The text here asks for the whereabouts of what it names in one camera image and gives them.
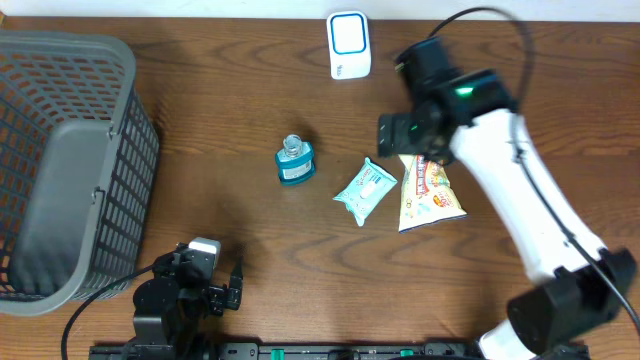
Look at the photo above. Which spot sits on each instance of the grey plastic basket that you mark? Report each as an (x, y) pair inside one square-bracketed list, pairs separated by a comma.
[(78, 160)]

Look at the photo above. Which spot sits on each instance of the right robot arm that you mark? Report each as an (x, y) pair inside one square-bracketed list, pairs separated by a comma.
[(579, 284)]

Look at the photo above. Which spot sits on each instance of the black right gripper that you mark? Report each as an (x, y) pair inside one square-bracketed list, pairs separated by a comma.
[(397, 143)]

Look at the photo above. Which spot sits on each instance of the white barcode scanner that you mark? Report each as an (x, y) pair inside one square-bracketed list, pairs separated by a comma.
[(349, 45)]

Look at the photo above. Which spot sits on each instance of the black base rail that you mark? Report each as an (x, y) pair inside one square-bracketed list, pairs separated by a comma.
[(252, 351)]

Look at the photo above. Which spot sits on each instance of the teal mouthwash bottle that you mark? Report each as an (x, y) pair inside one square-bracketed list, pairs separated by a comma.
[(295, 161)]

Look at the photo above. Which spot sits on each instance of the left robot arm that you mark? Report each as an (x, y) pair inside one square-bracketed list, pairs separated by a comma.
[(170, 306)]

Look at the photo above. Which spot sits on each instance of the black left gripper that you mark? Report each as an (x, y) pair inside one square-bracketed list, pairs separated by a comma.
[(217, 295)]

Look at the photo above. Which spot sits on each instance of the yellow snack bag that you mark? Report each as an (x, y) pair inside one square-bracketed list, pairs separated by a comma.
[(426, 194)]

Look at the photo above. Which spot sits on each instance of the teal wet wipes pack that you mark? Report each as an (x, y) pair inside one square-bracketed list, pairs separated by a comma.
[(366, 190)]

